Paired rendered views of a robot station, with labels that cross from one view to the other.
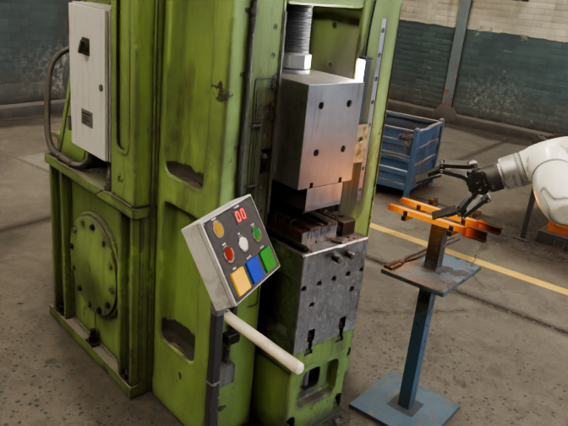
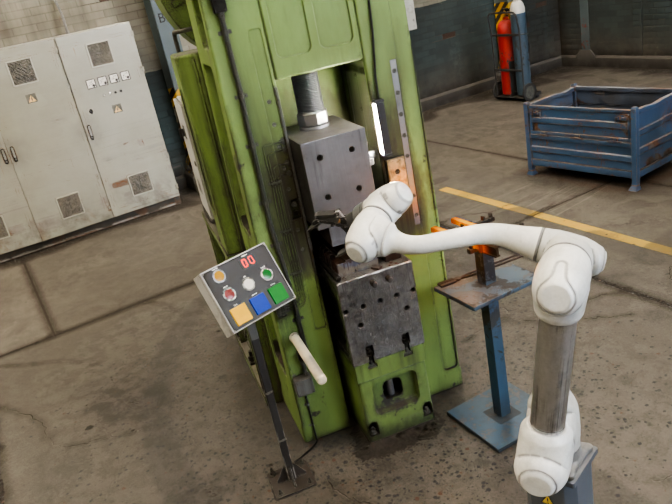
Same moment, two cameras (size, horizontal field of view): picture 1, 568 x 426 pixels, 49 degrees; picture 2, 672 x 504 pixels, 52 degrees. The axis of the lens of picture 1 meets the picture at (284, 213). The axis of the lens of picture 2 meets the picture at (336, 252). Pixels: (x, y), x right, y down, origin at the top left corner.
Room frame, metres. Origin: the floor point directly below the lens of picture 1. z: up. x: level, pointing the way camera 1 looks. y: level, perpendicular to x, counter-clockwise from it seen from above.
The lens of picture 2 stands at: (-0.24, -1.48, 2.22)
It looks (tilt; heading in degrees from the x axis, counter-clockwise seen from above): 22 degrees down; 29
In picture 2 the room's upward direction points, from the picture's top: 12 degrees counter-clockwise
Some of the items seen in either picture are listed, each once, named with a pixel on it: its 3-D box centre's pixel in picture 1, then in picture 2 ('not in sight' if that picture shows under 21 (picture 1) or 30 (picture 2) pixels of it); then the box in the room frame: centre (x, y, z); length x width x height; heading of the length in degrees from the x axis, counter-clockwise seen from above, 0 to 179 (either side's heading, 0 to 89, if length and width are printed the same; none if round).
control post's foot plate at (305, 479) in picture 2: not in sight; (289, 472); (1.91, 0.20, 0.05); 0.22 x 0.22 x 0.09; 43
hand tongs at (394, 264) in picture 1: (424, 251); (492, 265); (2.73, -0.68, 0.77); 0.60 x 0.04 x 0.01; 138
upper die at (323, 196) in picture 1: (288, 181); (336, 219); (2.51, -0.01, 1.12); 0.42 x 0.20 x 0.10; 43
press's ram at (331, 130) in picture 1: (302, 122); (334, 167); (2.54, -0.04, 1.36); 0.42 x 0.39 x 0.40; 43
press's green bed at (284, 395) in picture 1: (278, 356); (376, 369); (2.55, -0.04, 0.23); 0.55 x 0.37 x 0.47; 43
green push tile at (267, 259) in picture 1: (266, 259); (277, 293); (1.96, 0.04, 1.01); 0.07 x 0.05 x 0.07; 158
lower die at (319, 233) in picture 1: (285, 216); (342, 249); (2.51, -0.01, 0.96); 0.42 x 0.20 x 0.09; 43
